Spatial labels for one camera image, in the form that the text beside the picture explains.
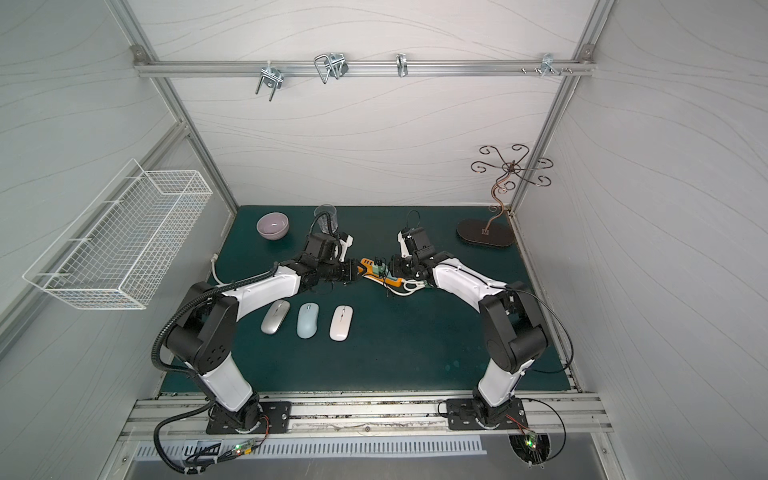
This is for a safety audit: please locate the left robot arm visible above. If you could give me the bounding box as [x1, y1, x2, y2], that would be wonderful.
[150, 212, 358, 475]

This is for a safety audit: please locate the white wire basket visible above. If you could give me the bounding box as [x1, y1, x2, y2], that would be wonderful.
[22, 159, 212, 310]

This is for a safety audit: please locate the aluminium crossbar rail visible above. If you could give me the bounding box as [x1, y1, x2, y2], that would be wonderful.
[134, 57, 597, 79]

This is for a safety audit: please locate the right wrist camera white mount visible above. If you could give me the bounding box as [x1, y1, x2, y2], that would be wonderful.
[397, 232, 411, 259]

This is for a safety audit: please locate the brown metal jewelry stand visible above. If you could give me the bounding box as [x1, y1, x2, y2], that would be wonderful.
[456, 143, 554, 248]

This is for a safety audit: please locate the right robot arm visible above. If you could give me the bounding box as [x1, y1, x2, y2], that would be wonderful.
[394, 227, 550, 429]

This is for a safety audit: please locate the pink bowl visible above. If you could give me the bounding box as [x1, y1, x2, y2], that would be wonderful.
[256, 212, 290, 241]

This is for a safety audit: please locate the white vented cable duct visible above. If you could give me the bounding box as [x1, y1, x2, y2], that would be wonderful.
[132, 435, 487, 461]

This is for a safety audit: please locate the mint green charger plug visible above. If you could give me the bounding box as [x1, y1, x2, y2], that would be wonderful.
[369, 261, 390, 279]

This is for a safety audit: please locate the orange power strip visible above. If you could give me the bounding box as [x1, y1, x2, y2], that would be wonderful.
[358, 258, 404, 288]

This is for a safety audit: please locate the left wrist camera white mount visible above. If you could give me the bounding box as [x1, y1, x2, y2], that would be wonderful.
[336, 233, 354, 263]

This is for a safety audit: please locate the metal clamp hook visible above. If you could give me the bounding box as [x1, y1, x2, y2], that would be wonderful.
[313, 52, 349, 84]

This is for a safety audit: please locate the small metal ring hook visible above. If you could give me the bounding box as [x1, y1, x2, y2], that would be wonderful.
[395, 53, 408, 78]

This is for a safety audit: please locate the light blue wireless mouse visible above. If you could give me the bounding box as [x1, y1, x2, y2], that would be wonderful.
[296, 302, 319, 339]

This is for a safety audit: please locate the white wireless mouse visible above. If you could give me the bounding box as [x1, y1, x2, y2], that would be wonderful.
[329, 305, 354, 342]

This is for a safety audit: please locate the silver wireless mouse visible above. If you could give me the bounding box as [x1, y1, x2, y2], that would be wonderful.
[260, 300, 291, 335]

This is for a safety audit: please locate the right metal bracket hook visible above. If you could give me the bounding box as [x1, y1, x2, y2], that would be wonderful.
[520, 53, 573, 77]

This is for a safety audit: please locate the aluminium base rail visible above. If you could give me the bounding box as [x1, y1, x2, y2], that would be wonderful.
[119, 391, 614, 442]

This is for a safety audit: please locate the metal u-bolt hook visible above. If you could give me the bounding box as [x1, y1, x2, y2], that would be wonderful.
[255, 61, 284, 102]

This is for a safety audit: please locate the clear glass cup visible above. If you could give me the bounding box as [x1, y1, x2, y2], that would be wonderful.
[314, 204, 338, 235]

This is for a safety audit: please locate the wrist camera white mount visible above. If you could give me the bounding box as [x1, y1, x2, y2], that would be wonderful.
[336, 233, 354, 263]
[397, 232, 411, 259]

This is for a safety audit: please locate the white power strip cable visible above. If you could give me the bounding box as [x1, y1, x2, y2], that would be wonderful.
[209, 253, 430, 298]

